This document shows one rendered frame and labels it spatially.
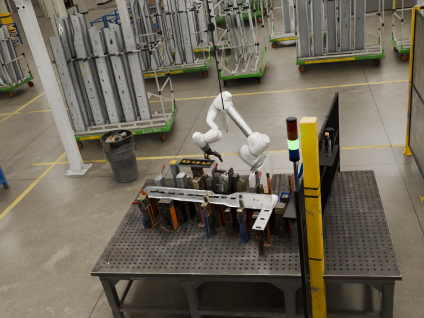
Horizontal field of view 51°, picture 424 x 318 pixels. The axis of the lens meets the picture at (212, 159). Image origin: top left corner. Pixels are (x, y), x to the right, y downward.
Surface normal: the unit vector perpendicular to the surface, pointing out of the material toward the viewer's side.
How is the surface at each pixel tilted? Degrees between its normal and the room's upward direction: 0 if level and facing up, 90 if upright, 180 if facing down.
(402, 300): 0
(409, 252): 0
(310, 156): 90
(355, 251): 0
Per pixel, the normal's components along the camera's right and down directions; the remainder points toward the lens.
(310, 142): -0.37, 0.47
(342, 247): -0.15, -0.88
